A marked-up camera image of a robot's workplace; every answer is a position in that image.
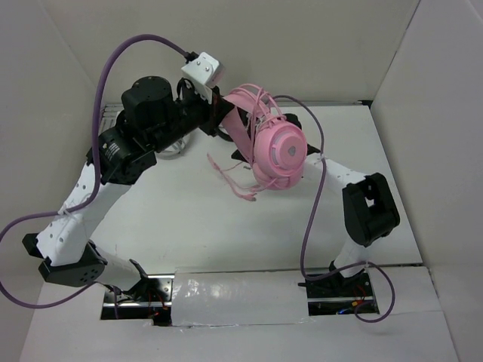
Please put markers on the black wired headphones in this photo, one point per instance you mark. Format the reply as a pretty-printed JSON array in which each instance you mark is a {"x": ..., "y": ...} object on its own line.
[{"x": 223, "y": 135}]

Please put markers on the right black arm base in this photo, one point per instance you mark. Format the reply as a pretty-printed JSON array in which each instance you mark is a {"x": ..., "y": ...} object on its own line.
[{"x": 339, "y": 295}]

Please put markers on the grey white headphones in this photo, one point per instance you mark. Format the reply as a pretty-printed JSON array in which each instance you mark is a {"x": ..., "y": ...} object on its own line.
[{"x": 176, "y": 149}]

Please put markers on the pink wired headphones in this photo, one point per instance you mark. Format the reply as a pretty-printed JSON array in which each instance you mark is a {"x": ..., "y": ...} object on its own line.
[{"x": 275, "y": 149}]

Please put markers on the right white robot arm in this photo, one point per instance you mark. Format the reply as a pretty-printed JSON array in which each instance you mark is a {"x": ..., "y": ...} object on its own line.
[{"x": 369, "y": 212}]

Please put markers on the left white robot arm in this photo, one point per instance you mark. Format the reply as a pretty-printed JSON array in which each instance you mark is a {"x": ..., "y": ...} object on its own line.
[{"x": 154, "y": 117}]

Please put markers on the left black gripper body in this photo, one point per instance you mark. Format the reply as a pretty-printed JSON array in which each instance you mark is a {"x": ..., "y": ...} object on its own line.
[{"x": 189, "y": 114}]

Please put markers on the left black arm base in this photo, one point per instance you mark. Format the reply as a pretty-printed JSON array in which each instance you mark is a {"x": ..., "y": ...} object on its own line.
[{"x": 150, "y": 299}]

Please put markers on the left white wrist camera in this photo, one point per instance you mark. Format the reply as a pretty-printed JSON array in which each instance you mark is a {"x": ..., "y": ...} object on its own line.
[{"x": 205, "y": 73}]

